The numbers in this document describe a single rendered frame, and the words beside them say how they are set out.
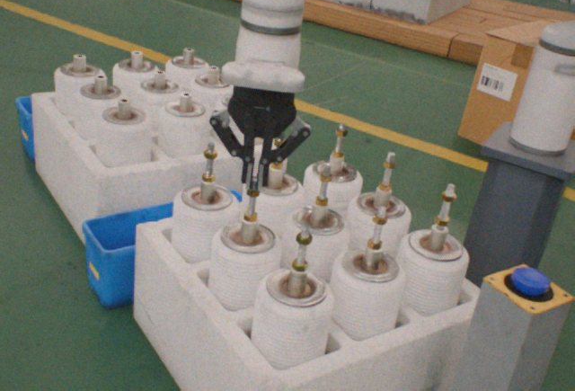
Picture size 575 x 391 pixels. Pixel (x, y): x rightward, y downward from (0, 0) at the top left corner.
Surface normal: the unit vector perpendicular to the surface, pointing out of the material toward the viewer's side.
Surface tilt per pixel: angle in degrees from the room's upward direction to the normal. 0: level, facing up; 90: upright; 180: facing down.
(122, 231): 88
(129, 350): 0
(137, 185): 90
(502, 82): 90
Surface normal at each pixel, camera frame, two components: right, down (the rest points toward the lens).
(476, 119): -0.73, 0.22
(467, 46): -0.52, 0.35
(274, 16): 0.08, 0.48
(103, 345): 0.11, -0.88
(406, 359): 0.54, 0.45
